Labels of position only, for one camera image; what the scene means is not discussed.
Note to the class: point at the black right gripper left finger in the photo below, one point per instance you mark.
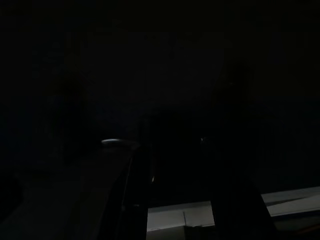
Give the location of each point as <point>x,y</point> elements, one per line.
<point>140,175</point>

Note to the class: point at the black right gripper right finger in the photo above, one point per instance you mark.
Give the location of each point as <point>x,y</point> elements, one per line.
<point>237,150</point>

